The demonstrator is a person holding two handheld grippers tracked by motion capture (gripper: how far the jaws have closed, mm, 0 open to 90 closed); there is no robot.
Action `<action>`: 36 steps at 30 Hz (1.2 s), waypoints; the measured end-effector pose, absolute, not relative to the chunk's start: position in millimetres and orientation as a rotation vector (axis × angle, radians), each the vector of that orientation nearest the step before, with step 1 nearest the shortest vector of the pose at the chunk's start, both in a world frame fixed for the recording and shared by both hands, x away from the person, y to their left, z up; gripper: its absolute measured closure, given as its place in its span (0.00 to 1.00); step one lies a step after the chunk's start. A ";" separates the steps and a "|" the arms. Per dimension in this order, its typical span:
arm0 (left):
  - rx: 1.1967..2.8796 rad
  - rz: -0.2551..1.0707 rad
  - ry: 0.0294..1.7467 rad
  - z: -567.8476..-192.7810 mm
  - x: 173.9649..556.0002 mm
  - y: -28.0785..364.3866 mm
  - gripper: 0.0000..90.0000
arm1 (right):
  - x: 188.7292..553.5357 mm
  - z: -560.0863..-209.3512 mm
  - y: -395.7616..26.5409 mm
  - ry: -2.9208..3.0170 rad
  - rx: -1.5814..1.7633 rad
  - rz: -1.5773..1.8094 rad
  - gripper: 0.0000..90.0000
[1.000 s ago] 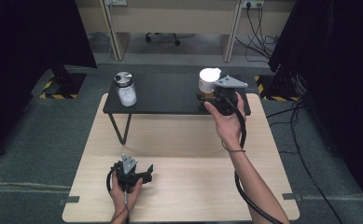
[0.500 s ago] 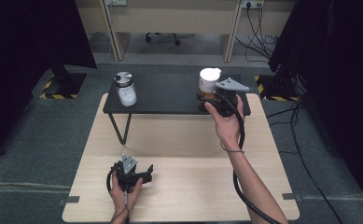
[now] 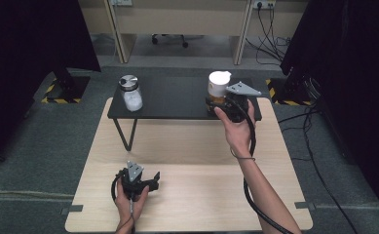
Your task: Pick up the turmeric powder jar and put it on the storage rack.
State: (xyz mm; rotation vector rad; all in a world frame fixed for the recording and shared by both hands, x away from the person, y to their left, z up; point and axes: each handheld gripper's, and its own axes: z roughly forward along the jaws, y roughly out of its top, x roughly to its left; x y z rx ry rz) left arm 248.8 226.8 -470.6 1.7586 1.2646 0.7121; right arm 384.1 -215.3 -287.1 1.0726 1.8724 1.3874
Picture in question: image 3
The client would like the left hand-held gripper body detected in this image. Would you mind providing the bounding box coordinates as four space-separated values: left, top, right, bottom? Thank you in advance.
117 160 146 201

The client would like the hand-held gripper cable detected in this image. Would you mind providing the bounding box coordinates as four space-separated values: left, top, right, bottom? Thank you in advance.
110 171 136 234
230 97 296 234

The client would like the office chair base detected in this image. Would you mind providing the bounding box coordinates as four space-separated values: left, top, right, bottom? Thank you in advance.
150 33 190 50

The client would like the black curtain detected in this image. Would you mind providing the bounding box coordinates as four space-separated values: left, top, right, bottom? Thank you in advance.
279 0 379 225
0 0 102 169

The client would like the beige office desk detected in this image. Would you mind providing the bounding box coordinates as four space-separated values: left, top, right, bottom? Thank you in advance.
77 0 309 66

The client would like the black power cable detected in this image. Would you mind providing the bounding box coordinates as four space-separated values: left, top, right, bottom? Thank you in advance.
267 3 292 62
245 2 284 66

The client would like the black floor cable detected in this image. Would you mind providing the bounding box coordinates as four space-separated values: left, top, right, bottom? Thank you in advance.
277 105 360 234

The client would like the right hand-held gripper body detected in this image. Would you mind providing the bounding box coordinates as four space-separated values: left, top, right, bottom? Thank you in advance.
223 80 262 124

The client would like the grey tape piece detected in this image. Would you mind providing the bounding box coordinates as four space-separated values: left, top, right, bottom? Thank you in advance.
60 204 85 215
294 201 317 211

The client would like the amber bottle with white cap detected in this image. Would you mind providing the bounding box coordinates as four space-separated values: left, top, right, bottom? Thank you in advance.
207 70 233 106

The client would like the black stand base hazard tape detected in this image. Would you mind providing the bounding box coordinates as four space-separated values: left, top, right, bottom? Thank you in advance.
40 67 92 105
264 77 314 107

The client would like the person's right hand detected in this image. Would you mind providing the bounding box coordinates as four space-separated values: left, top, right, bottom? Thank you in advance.
213 98 257 159

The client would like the left hand-held gripper cable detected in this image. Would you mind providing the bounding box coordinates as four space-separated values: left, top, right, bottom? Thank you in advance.
110 171 136 234

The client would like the black shelf with metal legs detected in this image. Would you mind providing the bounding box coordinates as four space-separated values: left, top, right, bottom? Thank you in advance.
106 75 263 153

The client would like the thin dark wrist band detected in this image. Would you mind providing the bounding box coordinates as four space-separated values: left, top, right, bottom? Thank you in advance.
230 147 256 162

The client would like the right hand-held gripper cable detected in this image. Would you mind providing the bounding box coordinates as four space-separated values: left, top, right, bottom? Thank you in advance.
230 97 296 234

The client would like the person's left hand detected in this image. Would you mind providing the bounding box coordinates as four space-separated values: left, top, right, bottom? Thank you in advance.
114 180 150 224

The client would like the glass shaker with silver lid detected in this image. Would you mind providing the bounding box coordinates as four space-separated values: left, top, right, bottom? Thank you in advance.
118 74 144 113

